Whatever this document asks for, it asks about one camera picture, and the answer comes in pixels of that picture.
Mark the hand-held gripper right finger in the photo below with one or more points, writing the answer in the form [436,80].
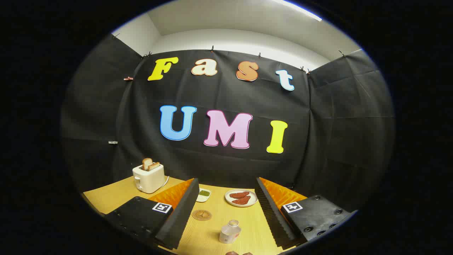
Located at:
[272,212]

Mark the brown sausage piece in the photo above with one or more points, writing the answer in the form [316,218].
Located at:
[242,200]
[239,194]

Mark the wooden table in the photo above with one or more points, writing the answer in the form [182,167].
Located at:
[212,232]

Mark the white divided snack dish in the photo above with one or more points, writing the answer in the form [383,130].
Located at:
[204,194]

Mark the round brown coaster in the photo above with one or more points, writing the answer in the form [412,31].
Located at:
[201,215]

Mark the cream toaster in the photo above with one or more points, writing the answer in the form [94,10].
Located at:
[150,180]

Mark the white round plate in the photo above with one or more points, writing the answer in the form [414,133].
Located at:
[253,198]

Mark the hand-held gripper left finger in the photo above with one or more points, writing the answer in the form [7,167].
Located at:
[180,216]

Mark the black backdrop cloth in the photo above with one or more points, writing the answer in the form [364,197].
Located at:
[219,166]

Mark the clear plastic juice bottle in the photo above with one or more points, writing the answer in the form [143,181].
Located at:
[230,233]

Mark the toast slice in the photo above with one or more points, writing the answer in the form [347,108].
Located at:
[146,164]
[154,166]

